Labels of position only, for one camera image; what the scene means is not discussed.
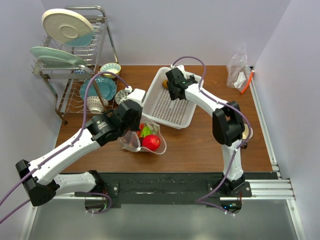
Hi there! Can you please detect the metal dish rack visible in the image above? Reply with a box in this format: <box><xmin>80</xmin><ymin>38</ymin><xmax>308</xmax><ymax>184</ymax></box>
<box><xmin>32</xmin><ymin>5</ymin><xmax>116</xmax><ymax>124</ymax></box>

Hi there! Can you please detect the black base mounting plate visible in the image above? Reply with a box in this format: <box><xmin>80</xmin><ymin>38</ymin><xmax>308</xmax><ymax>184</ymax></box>
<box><xmin>72</xmin><ymin>171</ymin><xmax>279</xmax><ymax>210</ymax></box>

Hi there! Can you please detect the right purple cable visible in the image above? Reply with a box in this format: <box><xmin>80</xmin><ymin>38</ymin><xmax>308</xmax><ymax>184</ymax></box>
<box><xmin>172</xmin><ymin>56</ymin><xmax>252</xmax><ymax>210</ymax></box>

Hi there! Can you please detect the cream ceramic mug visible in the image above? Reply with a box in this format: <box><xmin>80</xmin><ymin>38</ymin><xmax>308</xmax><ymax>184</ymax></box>
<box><xmin>241</xmin><ymin>124</ymin><xmax>254</xmax><ymax>149</ymax></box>

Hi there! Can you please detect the grey leaf patterned bowl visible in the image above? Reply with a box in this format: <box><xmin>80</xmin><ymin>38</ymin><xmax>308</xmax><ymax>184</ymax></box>
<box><xmin>114</xmin><ymin>89</ymin><xmax>129</xmax><ymax>105</ymax></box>

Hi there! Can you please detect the blue patterned small dish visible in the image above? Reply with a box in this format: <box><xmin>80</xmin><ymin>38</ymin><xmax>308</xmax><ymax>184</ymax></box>
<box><xmin>73</xmin><ymin>69</ymin><xmax>93</xmax><ymax>75</ymax></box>

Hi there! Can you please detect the clear bag with orange zipper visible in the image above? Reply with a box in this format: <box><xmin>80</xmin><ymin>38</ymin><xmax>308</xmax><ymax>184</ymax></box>
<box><xmin>226</xmin><ymin>43</ymin><xmax>255</xmax><ymax>94</ymax></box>

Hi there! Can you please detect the cream and teal large plate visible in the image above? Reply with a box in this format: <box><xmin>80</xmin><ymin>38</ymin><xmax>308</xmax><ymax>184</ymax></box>
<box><xmin>41</xmin><ymin>8</ymin><xmax>95</xmax><ymax>47</ymax></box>

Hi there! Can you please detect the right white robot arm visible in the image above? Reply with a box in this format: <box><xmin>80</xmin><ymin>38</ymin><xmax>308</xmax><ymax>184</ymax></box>
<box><xmin>165</xmin><ymin>67</ymin><xmax>245</xmax><ymax>197</ymax></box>

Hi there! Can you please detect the red apple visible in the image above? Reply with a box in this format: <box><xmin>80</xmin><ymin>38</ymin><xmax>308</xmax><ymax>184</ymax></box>
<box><xmin>142</xmin><ymin>134</ymin><xmax>161</xmax><ymax>151</ymax></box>

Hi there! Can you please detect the brown orange fruit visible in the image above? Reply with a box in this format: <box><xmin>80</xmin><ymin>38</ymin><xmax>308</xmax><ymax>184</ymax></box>
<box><xmin>162</xmin><ymin>79</ymin><xmax>169</xmax><ymax>89</ymax></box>

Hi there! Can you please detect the white perforated plastic basket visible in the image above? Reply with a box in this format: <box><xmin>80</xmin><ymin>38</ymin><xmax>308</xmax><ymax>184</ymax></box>
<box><xmin>143</xmin><ymin>67</ymin><xmax>196</xmax><ymax>129</ymax></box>

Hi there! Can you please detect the teal scalloped plate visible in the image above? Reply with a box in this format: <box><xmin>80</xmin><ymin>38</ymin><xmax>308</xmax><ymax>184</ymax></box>
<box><xmin>79</xmin><ymin>76</ymin><xmax>117</xmax><ymax>101</ymax></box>

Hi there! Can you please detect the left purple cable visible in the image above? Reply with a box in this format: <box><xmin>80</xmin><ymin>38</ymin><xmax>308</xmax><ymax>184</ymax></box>
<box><xmin>0</xmin><ymin>71</ymin><xmax>133</xmax><ymax>225</ymax></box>

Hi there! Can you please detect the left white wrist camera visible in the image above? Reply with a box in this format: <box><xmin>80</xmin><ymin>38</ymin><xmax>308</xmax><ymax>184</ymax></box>
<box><xmin>124</xmin><ymin>86</ymin><xmax>146</xmax><ymax>105</ymax></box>

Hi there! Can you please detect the green leafy toy fruit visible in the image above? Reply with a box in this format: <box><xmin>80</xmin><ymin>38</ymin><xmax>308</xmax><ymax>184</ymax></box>
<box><xmin>139</xmin><ymin>125</ymin><xmax>153</xmax><ymax>138</ymax></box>

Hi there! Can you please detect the mint green plate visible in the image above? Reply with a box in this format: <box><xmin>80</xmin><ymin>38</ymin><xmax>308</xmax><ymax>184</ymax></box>
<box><xmin>29</xmin><ymin>46</ymin><xmax>87</xmax><ymax>66</ymax></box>

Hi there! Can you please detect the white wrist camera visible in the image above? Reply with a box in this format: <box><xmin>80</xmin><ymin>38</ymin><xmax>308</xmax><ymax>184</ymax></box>
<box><xmin>170</xmin><ymin>64</ymin><xmax>186</xmax><ymax>76</ymax></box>
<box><xmin>124</xmin><ymin>86</ymin><xmax>146</xmax><ymax>105</ymax></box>

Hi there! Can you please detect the teal yellow patterned bowl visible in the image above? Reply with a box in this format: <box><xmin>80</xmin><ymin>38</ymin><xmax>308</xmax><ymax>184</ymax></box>
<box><xmin>100</xmin><ymin>62</ymin><xmax>122</xmax><ymax>79</ymax></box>

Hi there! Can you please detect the brown patterned small bowl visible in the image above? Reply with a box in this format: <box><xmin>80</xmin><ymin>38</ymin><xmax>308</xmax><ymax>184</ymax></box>
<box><xmin>86</xmin><ymin>96</ymin><xmax>109</xmax><ymax>114</ymax></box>

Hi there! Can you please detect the purple cable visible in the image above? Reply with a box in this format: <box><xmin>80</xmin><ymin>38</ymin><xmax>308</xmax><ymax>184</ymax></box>
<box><xmin>0</xmin><ymin>71</ymin><xmax>133</xmax><ymax>225</ymax></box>
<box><xmin>172</xmin><ymin>56</ymin><xmax>252</xmax><ymax>210</ymax></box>

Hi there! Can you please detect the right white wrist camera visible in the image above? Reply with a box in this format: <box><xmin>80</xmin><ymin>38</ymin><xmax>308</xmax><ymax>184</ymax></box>
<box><xmin>170</xmin><ymin>64</ymin><xmax>186</xmax><ymax>76</ymax></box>

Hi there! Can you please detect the clear polka dot zip bag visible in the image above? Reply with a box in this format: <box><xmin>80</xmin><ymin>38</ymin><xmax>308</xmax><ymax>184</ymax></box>
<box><xmin>119</xmin><ymin>115</ymin><xmax>167</xmax><ymax>155</ymax></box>

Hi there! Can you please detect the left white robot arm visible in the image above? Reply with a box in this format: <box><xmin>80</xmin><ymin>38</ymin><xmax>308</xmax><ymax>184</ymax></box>
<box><xmin>15</xmin><ymin>99</ymin><xmax>143</xmax><ymax>207</ymax></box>

